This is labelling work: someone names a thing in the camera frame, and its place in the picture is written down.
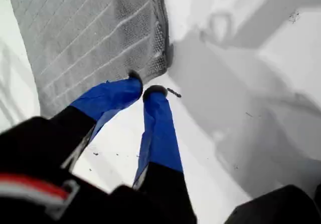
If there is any grey striped towel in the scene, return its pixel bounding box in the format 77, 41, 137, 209
4, 0, 172, 113

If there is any red white servo wire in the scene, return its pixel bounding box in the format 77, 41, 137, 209
0, 172, 81, 219

